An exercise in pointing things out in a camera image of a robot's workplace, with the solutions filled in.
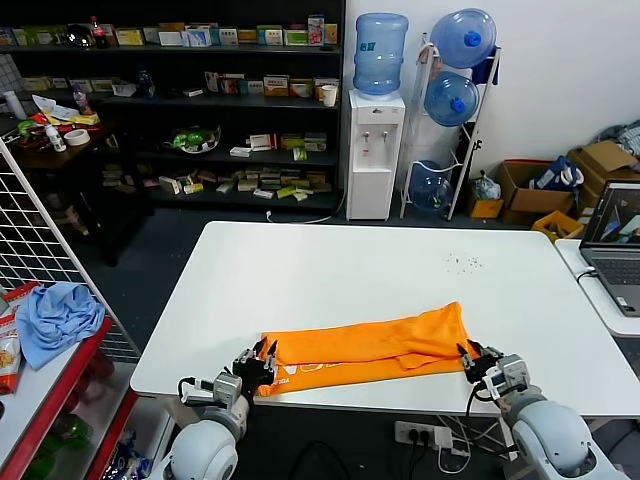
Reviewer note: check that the teal white medicine box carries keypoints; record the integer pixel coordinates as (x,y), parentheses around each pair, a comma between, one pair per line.
(224,36)
(252,88)

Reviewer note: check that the orange chips bag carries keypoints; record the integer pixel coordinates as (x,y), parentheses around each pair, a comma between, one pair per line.
(9,360)

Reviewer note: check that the striped clothes pile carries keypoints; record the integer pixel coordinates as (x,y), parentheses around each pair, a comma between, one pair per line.
(622,135)

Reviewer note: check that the white paper cup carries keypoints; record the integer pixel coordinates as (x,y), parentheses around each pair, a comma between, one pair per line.
(329,96)

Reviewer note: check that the crumpled light blue cloth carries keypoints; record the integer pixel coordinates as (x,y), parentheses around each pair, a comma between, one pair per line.
(55,320)

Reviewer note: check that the tall yellow medicine box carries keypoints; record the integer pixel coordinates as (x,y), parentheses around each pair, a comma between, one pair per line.
(331,34)

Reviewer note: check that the black clamp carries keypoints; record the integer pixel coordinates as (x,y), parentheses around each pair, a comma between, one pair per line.
(477,146)

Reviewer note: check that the closed brown cardboard box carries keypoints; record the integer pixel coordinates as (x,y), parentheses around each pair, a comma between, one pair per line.
(605,155)

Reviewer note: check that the red white snack bag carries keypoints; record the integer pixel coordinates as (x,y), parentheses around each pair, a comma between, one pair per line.
(20,297)

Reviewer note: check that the white power strip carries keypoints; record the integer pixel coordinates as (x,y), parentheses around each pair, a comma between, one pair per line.
(415,432)

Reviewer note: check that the small white side table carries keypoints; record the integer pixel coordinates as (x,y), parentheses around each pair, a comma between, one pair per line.
(600,310)

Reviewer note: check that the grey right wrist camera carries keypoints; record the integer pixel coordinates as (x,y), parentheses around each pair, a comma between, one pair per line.
(507,374)

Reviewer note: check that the long white box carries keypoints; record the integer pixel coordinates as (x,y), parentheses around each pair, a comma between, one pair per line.
(263,193)

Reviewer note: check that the blue water jug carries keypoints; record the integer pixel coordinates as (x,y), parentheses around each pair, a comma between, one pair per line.
(450,100)
(462,37)
(380,55)
(430,190)

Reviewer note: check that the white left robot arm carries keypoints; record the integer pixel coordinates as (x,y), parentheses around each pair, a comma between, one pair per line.
(205,445)

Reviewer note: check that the yellow white paper pile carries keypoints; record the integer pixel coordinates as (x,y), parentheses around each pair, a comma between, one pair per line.
(60,112)

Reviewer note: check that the stacked green white boxes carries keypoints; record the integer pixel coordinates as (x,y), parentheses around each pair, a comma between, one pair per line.
(315,142)

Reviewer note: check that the white box yellow edge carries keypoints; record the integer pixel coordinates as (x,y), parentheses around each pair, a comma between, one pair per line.
(170,184)

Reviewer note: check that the tall white red box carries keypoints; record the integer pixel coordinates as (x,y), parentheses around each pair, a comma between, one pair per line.
(212,82)

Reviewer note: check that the dark wooden table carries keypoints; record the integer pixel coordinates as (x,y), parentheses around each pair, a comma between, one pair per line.
(60,160)

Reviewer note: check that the green white medicine box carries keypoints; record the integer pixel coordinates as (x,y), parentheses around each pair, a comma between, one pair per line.
(296,37)
(270,36)

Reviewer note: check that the plain white medicine box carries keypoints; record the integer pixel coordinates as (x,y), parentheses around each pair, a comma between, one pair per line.
(171,38)

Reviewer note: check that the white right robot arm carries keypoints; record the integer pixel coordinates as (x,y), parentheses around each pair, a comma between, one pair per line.
(550,430)

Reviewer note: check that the grey laptop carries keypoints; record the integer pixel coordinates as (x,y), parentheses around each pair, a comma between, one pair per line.
(617,270)

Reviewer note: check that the small yellow box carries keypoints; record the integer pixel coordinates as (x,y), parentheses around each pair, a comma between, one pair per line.
(487,207)

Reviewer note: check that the tall pink medicine box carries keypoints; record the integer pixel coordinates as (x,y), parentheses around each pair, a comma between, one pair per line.
(316,31)

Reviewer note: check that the green yellow medicine box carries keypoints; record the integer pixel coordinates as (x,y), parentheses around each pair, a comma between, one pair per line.
(292,141)

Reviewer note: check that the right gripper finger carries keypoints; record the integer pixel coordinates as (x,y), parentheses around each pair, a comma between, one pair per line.
(465,357)
(480,349)

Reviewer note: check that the green plastic bottle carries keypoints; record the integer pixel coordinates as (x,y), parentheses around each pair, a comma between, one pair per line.
(70,434)

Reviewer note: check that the red orange medicine box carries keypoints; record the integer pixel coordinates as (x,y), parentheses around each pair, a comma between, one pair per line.
(230,86)

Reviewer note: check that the yellow white medicine box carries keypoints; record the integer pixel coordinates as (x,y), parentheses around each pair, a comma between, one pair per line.
(130,36)

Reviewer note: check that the orange t-shirt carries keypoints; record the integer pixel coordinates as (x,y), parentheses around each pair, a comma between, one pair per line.
(360,350)

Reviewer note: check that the green fruit bowl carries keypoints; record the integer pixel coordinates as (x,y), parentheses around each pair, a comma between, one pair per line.
(192,140)

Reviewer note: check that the blue white medicine box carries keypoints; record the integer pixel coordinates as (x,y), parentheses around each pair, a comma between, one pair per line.
(196,37)

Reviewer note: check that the flat white box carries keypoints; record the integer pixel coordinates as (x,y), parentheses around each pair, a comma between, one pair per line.
(241,151)

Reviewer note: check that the blue patterned bag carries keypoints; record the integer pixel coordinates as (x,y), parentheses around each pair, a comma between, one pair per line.
(125,457)

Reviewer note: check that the white box red stripe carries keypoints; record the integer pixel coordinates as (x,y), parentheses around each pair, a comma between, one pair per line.
(263,142)

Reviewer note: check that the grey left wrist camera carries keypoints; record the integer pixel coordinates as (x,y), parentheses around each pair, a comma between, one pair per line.
(227,387)

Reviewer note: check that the grey plastic bag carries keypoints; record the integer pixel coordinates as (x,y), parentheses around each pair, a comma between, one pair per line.
(487,189)

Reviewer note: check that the yellow plastic crate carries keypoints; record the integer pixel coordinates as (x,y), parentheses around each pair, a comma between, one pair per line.
(547,222)

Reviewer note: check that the large white table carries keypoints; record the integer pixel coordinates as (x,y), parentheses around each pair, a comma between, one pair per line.
(525,300)

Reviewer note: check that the purple snack bottle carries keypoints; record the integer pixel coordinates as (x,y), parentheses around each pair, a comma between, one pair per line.
(82,102)

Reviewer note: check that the shiny black helmet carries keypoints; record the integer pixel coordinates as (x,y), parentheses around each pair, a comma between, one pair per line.
(79,36)

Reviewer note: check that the dark blue bottle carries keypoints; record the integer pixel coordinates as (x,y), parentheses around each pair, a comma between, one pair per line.
(146,85)

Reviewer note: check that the red white medicine box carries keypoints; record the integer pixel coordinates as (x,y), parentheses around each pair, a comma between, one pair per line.
(301,89)

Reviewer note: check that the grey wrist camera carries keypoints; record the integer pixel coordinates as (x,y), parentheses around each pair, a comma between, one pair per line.
(507,374)
(227,387)

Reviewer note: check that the small green box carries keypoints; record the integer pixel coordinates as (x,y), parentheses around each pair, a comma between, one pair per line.
(299,154)

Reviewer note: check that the small white bottle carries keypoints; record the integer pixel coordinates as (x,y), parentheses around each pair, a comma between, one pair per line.
(57,141)

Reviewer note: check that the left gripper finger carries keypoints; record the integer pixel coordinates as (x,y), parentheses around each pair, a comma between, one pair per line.
(260,347)
(272,357)

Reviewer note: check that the beige hanging pump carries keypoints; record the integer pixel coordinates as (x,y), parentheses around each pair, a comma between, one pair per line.
(430,55)

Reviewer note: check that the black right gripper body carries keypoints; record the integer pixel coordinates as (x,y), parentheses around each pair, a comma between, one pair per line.
(480,369)

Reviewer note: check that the white charger adapter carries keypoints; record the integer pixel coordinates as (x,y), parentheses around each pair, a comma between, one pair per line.
(443,439)

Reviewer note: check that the flat yellow medicine box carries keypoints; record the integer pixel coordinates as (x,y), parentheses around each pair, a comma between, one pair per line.
(247,36)

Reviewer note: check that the black shelving unit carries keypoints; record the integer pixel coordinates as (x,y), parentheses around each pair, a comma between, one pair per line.
(235,125)

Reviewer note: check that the orange yellow medicine box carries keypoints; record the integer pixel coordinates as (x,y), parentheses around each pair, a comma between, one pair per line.
(276,86)

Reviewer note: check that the cola bottle red cap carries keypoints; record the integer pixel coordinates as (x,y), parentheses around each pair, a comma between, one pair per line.
(99,35)

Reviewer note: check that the red and white cart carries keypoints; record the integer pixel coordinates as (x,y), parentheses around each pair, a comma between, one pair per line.
(35,400)

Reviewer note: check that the white water dispenser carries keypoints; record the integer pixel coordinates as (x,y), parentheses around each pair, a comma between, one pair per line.
(370,190)

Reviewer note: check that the open cardboard box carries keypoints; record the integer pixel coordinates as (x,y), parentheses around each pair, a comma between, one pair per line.
(530,200)

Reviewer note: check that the white cylinder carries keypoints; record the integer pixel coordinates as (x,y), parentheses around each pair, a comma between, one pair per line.
(13,106)

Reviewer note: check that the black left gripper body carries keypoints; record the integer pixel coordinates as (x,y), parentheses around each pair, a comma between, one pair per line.
(255,375)

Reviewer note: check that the white metal jug rack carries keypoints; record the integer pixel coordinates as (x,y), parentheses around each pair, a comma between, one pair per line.
(455,195)

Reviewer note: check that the beige tape roll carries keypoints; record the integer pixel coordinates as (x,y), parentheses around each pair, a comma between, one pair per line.
(70,137)

